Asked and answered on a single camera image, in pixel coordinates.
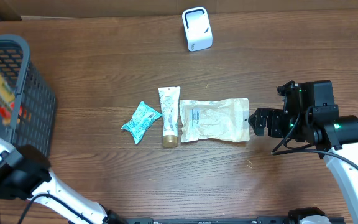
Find teal snack packet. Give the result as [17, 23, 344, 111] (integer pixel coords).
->
[121, 101, 162, 144]

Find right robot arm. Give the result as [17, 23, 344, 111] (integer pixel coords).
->
[247, 80, 358, 223]

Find white barcode scanner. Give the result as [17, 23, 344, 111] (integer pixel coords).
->
[181, 7, 213, 52]

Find beige clear food pouch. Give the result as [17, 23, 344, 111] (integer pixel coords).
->
[179, 98, 250, 143]

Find white tube gold cap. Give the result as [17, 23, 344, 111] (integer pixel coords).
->
[158, 86, 181, 148]

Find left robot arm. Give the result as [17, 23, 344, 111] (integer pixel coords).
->
[0, 138, 125, 223]

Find grey plastic mesh basket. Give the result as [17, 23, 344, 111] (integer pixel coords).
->
[0, 34, 57, 157]

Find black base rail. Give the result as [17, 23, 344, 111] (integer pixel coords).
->
[126, 216, 345, 224]

